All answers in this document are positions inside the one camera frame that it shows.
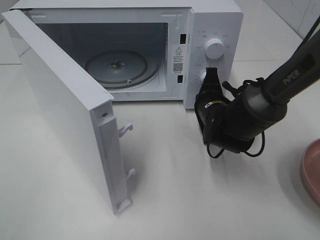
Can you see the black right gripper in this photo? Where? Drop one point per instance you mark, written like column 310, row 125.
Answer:
column 210, row 106

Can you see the pink round plate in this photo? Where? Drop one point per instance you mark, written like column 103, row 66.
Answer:
column 310, row 170

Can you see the white microwave door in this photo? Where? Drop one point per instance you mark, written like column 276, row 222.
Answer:
column 77, row 107

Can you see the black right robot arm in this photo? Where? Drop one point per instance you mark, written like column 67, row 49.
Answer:
column 230, row 118

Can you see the lower white dial knob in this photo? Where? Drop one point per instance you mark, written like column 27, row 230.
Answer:
column 202, row 77

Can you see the white dial knob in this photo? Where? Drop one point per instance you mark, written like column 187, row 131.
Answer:
column 202, row 77
column 214, row 48

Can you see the upper white dial knob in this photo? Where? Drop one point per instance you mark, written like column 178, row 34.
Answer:
column 214, row 48

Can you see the white microwave oven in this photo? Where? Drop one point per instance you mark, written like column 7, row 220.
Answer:
column 173, row 31

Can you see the glass microwave turntable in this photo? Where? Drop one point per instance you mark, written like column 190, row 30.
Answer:
column 120, row 69

